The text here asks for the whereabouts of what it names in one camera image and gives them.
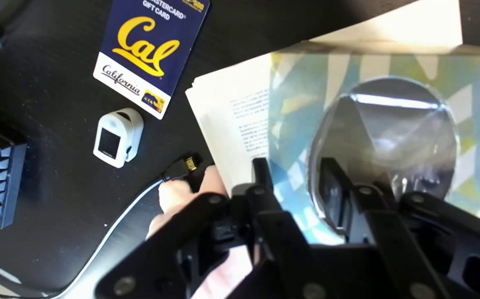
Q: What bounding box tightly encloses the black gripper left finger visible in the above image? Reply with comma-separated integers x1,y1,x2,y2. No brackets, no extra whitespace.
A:
95,157,319,299

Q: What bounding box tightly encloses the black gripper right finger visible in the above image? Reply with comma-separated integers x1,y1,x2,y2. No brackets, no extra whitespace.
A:
319,157,480,299

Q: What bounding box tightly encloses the small white cube device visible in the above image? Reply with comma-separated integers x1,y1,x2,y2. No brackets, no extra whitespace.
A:
92,107,147,170

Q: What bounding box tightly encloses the white printed paper stack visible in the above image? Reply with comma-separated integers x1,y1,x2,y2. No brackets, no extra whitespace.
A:
185,0,466,197

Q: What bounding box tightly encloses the blue Cal gift card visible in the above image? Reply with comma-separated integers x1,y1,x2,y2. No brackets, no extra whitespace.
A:
92,0,213,122

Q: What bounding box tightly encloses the patterned tissue box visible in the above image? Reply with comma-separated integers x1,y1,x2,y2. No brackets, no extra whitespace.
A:
266,52,480,248

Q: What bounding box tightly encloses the white cable black plug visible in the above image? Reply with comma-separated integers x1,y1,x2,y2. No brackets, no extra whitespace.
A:
50,153,205,299

